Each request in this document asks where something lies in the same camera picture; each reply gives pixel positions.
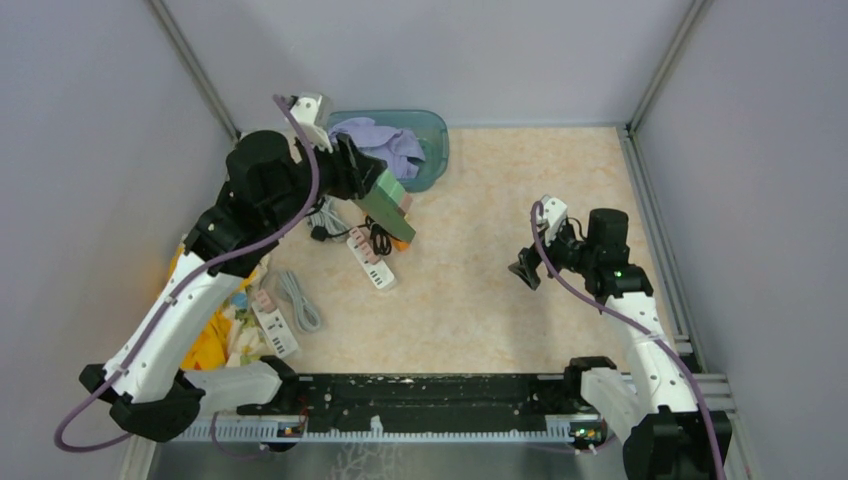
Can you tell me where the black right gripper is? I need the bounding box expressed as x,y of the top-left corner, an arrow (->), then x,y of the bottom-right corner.
509,218 -> 597,289

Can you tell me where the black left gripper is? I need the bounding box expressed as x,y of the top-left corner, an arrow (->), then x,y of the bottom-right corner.
267,126 -> 390,231

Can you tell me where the green power strip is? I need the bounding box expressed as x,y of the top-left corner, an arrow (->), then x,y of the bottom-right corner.
354,170 -> 416,243

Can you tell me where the pink usb plug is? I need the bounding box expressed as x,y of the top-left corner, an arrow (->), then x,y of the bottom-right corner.
398,193 -> 413,216
349,227 -> 368,244

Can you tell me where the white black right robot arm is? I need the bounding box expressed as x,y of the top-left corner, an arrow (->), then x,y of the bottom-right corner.
509,198 -> 732,479

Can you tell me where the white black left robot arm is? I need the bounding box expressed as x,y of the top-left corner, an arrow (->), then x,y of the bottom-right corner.
80,130 -> 388,442

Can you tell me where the pink usb plug on white strip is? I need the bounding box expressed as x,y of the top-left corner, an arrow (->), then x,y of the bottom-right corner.
349,227 -> 368,244

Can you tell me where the purple cloth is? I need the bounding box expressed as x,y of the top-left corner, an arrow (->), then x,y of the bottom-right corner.
329,117 -> 425,180

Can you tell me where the orange power strip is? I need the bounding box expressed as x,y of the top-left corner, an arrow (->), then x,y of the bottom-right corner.
391,238 -> 410,251

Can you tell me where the teal plastic basin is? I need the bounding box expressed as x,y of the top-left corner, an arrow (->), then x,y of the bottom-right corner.
327,109 -> 450,193

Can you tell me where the white power strip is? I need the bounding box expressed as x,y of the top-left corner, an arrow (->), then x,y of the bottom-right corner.
252,295 -> 299,359
346,227 -> 397,290

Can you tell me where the yellow patterned cloth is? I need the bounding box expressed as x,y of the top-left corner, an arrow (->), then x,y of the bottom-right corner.
180,255 -> 270,371

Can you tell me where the black coiled cable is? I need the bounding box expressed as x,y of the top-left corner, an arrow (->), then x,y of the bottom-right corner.
364,215 -> 396,258

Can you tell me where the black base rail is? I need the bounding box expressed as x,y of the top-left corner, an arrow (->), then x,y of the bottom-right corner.
235,370 -> 637,446

